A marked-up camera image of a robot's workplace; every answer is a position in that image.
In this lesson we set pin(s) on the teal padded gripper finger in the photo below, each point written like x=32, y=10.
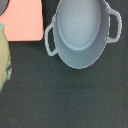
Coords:
x=5, y=58

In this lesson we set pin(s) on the grey two-handled pot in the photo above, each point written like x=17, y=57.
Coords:
x=80, y=30

